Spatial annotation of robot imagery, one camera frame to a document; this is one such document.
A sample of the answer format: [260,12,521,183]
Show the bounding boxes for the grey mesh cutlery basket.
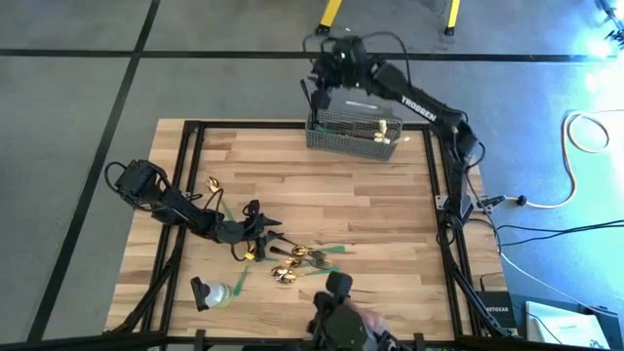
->
[305,87,405,162]

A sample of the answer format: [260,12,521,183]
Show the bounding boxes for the yellow stepladder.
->
[314,0,462,37]

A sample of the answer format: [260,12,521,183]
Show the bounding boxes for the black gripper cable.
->
[201,186,255,263]
[301,30,413,87]

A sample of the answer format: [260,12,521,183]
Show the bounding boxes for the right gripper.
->
[311,36,376,112]

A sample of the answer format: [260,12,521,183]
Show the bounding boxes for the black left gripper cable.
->
[201,186,255,263]

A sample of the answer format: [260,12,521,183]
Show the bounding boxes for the black network switch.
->
[475,290,518,332]

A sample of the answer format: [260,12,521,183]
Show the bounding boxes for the silver mounting plate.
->
[435,193,492,215]

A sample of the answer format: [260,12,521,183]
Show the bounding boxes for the clear spray bottle black cap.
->
[189,276,235,313]

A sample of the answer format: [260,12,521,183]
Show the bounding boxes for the person's hand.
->
[360,301,394,340]

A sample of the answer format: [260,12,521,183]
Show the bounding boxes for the pile of gold cutlery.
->
[104,119,516,351]

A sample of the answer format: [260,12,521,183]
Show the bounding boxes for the white cardboard box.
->
[525,300,611,350]

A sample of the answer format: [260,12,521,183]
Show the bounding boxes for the cream coiled floor cable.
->
[525,109,624,211]

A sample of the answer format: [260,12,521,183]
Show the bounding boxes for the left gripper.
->
[214,199,283,262]

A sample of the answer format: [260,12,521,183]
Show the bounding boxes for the black tripod stand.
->
[593,0,624,46]

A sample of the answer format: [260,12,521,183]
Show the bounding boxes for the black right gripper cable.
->
[301,30,413,87]

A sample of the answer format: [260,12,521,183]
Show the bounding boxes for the black floor cables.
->
[491,217,624,249]

